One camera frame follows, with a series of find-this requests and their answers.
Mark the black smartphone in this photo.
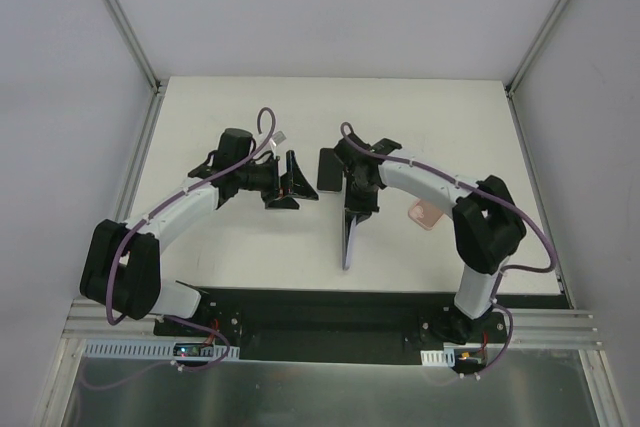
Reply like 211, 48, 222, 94
316, 148, 343, 193

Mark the purple smartphone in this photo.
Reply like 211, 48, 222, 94
342, 208, 372, 271

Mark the pink phone case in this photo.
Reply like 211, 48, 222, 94
408, 199, 444, 231

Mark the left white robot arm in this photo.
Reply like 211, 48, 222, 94
79, 128, 319, 336

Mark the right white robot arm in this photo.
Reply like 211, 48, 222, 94
332, 133, 526, 342

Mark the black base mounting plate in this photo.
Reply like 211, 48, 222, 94
153, 288, 507, 365

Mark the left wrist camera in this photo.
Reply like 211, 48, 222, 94
269, 131, 287, 151

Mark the left aluminium side rail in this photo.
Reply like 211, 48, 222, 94
80, 84, 166, 305

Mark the aluminium side rail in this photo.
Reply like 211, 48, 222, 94
80, 84, 166, 305
505, 89, 575, 307

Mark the left aluminium frame post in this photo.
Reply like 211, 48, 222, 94
102, 0, 162, 93

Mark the aluminium frame post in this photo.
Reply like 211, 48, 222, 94
102, 0, 162, 93
505, 0, 572, 99

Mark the right white cable duct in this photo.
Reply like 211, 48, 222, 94
420, 349, 455, 368

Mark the white cable duct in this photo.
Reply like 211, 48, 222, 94
84, 340, 240, 362
420, 349, 455, 368

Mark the front aluminium cross rail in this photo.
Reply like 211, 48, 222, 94
62, 296, 169, 338

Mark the right aluminium side rail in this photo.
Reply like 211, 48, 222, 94
505, 89, 575, 307

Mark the left white cable duct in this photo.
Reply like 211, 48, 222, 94
84, 340, 240, 362

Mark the right aluminium frame post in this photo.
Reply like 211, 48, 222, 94
505, 0, 572, 99

